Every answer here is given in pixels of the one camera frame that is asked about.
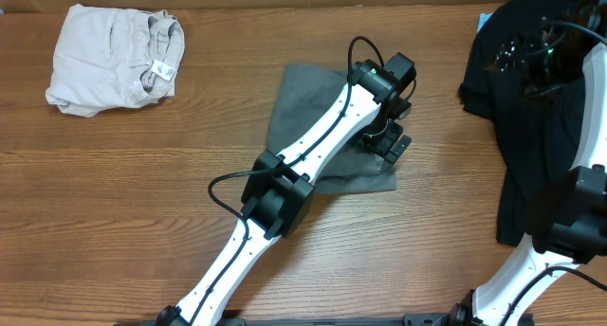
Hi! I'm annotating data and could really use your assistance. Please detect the folded beige shorts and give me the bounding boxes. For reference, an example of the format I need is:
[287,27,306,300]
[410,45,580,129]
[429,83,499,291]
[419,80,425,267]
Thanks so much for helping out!
[46,4,186,118]

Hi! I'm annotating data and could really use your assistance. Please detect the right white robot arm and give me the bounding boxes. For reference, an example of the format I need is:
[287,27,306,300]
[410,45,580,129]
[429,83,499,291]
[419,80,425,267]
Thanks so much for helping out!
[450,0,606,325]

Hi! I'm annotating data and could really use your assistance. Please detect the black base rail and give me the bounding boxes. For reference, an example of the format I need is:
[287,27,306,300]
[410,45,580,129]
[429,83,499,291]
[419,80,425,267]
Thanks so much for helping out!
[113,312,536,326]

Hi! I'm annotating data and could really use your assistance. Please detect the black t-shirt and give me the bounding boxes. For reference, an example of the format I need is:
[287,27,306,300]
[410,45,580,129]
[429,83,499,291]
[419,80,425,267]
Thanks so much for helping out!
[459,0,585,246]

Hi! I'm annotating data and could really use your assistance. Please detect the grey shorts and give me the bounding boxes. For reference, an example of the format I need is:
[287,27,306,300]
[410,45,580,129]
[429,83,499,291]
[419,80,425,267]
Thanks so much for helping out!
[267,63,396,195]

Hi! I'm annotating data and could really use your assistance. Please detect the light blue garment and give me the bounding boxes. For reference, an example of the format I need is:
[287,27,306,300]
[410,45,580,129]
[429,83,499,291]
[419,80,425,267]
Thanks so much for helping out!
[477,13,491,32]

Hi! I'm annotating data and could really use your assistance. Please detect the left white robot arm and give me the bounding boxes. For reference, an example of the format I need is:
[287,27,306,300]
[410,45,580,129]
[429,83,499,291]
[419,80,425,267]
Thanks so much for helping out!
[156,54,416,326]

